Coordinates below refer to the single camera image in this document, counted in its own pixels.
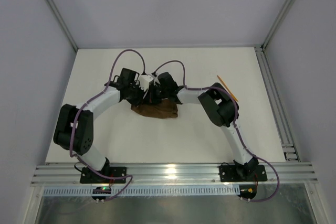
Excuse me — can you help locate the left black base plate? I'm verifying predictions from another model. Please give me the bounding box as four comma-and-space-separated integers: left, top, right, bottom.
80, 166, 127, 184

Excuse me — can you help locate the orange plastic knife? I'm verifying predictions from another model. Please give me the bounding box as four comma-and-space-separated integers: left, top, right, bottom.
217, 75, 238, 102

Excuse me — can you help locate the right aluminium corner post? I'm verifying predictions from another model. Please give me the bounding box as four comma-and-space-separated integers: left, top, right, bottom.
261, 0, 296, 50

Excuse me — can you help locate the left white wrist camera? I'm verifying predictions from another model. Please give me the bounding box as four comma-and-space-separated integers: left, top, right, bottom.
138, 74, 154, 91

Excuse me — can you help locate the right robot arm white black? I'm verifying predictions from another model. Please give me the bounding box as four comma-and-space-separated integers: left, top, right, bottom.
145, 72, 259, 181

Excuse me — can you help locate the aluminium right side rail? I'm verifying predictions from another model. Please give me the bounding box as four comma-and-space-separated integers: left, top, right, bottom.
255, 47, 301, 162

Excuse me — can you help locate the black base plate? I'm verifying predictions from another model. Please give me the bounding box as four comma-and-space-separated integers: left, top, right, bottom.
80, 166, 127, 184
218, 163, 268, 182

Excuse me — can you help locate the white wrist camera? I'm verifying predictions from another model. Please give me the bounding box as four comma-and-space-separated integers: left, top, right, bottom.
138, 74, 154, 91
150, 72, 161, 87

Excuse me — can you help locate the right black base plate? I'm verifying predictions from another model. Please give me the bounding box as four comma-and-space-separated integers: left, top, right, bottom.
218, 163, 268, 182

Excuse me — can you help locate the aluminium front rail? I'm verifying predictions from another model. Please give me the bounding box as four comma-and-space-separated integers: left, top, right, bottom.
31, 162, 318, 186

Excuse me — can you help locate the brown cloth napkin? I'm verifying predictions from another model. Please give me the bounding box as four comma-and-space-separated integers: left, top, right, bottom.
131, 99, 178, 119

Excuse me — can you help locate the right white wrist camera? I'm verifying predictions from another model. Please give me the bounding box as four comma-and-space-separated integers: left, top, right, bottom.
150, 72, 161, 87

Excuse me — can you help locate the aluminium rail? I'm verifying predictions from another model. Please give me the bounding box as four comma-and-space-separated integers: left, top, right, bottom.
255, 47, 301, 162
31, 162, 318, 186

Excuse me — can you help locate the small controller board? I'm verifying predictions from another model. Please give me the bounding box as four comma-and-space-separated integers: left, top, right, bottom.
238, 185, 257, 202
91, 186, 111, 203

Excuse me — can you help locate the left small controller board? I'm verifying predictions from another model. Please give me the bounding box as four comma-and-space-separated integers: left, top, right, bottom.
91, 186, 111, 203

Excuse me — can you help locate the slotted grey cable duct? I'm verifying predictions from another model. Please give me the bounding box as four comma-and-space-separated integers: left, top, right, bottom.
43, 184, 239, 197

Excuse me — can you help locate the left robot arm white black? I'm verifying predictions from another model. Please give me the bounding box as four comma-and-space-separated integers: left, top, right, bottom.
53, 68, 153, 183

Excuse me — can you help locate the right small controller board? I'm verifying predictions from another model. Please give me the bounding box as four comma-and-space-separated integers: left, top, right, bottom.
238, 185, 257, 202

